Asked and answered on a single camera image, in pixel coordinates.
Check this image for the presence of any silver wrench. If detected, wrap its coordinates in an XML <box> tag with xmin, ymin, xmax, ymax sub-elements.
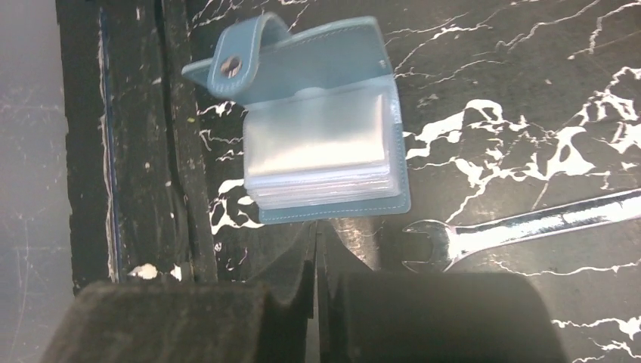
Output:
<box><xmin>402</xmin><ymin>188</ymin><xmax>640</xmax><ymax>273</ymax></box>

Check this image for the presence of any blue card holder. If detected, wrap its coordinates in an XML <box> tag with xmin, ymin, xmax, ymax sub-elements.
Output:
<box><xmin>181</xmin><ymin>12</ymin><xmax>411</xmax><ymax>225</ymax></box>

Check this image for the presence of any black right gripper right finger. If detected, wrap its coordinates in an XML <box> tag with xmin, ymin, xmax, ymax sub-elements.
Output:
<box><xmin>317</xmin><ymin>222</ymin><xmax>568</xmax><ymax>362</ymax></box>

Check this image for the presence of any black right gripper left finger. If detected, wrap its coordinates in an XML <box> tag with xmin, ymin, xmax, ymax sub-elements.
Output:
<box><xmin>42</xmin><ymin>222</ymin><xmax>317</xmax><ymax>362</ymax></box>

